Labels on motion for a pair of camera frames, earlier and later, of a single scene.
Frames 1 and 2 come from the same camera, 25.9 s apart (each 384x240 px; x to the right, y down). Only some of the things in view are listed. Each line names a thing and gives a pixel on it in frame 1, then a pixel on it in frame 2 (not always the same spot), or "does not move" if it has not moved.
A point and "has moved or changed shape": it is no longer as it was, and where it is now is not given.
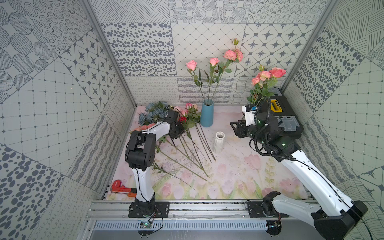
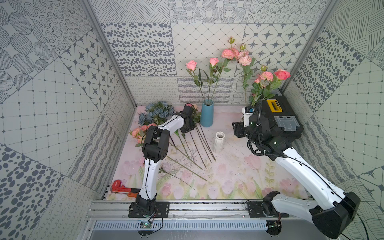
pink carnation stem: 160,168 does not move
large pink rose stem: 277,72 has moved or changed shape
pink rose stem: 192,65 does not move
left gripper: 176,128 → 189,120
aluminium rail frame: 189,210 does not move
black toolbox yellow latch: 289,122 does not move
